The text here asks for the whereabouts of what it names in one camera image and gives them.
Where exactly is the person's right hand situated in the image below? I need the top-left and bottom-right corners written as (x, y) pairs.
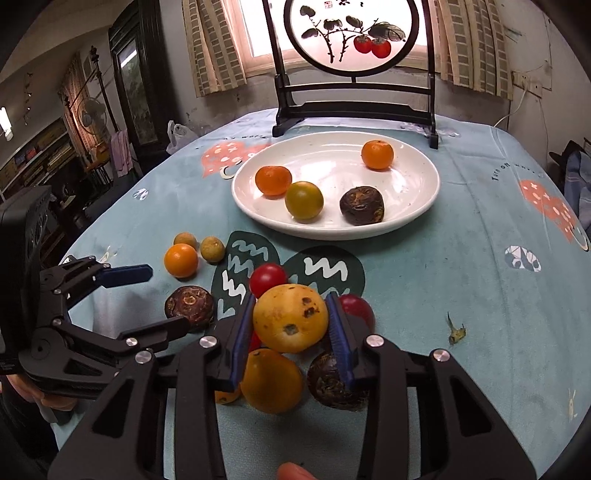
top-left (277, 462), bottom-right (317, 480)

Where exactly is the white plastic bag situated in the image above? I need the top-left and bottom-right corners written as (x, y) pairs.
top-left (166, 121), bottom-right (199, 155)

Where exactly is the green yellow citrus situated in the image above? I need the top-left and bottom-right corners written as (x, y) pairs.
top-left (285, 181), bottom-right (323, 221)

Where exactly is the dark red cherry tomato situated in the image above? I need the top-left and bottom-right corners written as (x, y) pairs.
top-left (339, 294), bottom-right (376, 330)

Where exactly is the dark brown water chestnut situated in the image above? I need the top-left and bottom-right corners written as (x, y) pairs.
top-left (165, 285), bottom-right (215, 330)
top-left (307, 351), bottom-right (370, 411)
top-left (340, 186), bottom-right (385, 226)

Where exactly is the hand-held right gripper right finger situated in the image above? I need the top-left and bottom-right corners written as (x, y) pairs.
top-left (324, 292), bottom-right (539, 480)

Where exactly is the dark wooden coat stand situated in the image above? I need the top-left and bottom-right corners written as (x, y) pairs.
top-left (88, 45), bottom-right (122, 136)

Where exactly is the yellow spotted citrus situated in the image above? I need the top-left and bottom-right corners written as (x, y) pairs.
top-left (252, 284), bottom-right (330, 354)

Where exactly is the dark wooden framed cabinet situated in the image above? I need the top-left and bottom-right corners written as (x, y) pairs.
top-left (108, 0), bottom-right (172, 161)

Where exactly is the white wall socket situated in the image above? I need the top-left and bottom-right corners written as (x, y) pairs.
top-left (512, 71), bottom-right (544, 97)

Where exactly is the white oval plate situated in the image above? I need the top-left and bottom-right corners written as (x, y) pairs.
top-left (231, 130), bottom-right (440, 241)

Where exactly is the large smooth orange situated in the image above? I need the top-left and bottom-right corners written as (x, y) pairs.
top-left (240, 348), bottom-right (304, 415)

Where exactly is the standing electric fan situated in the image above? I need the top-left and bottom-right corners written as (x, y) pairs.
top-left (76, 97), bottom-right (108, 139)

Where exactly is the pink hanging cloth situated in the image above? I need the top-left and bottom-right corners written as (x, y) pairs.
top-left (111, 130), bottom-right (133, 178)

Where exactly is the round painted table screen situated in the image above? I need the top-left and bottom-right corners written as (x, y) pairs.
top-left (261, 0), bottom-right (440, 149)

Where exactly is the light blue printed tablecloth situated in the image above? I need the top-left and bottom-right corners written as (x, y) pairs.
top-left (51, 108), bottom-right (591, 480)

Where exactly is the white power cable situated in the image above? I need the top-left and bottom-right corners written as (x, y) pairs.
top-left (493, 87), bottom-right (528, 128)

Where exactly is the pile of blue clothes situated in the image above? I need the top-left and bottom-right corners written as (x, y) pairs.
top-left (549, 140), bottom-right (591, 197)

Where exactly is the person's left hand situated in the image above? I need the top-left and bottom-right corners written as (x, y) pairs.
top-left (0, 374), bottom-right (78, 416)

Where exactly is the cluttered wall shelf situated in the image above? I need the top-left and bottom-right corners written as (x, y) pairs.
top-left (0, 117), bottom-right (75, 191)

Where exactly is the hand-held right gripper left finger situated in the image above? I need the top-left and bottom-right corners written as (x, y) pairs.
top-left (46, 293), bottom-right (257, 480)

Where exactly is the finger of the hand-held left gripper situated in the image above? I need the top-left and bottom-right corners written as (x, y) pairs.
top-left (19, 318), bottom-right (192, 400)
top-left (39, 255), bottom-right (154, 329)

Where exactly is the orange mandarin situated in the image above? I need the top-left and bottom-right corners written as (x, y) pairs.
top-left (361, 140), bottom-right (394, 171)
top-left (255, 165), bottom-right (293, 198)

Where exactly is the beige checked curtain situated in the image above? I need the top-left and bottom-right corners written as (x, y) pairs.
top-left (434, 0), bottom-right (515, 101)
top-left (182, 0), bottom-right (247, 99)

